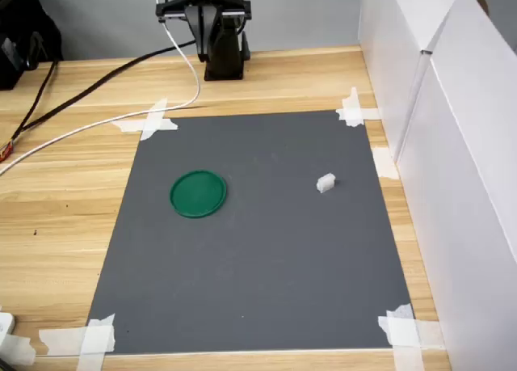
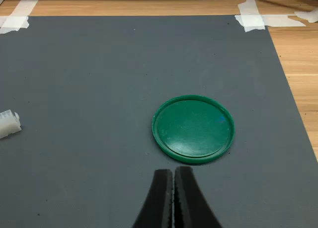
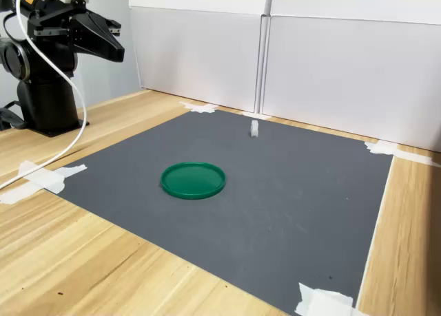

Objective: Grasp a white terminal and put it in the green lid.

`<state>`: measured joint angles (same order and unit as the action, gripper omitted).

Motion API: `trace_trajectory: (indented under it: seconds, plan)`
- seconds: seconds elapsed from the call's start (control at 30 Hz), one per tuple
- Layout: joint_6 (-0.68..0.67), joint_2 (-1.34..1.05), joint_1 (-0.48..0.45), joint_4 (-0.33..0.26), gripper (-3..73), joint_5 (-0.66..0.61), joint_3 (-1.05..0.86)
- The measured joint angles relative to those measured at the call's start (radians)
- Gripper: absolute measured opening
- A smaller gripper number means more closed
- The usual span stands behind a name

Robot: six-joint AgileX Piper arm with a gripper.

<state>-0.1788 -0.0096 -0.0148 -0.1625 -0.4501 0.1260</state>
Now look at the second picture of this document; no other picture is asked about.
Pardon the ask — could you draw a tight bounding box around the small white plastic terminal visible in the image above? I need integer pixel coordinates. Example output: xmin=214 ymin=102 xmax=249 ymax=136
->
xmin=0 ymin=109 xmax=22 ymax=140

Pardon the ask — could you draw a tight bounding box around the round green lid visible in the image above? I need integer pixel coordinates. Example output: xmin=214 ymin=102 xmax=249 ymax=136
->
xmin=151 ymin=95 xmax=236 ymax=165

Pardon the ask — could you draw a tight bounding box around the dark grey mat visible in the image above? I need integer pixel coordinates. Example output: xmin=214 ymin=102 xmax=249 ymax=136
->
xmin=0 ymin=15 xmax=318 ymax=228

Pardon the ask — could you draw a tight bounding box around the white masking tape patch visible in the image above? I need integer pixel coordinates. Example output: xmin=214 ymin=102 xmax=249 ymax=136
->
xmin=294 ymin=8 xmax=318 ymax=24
xmin=235 ymin=0 xmax=307 ymax=33
xmin=0 ymin=0 xmax=43 ymax=35

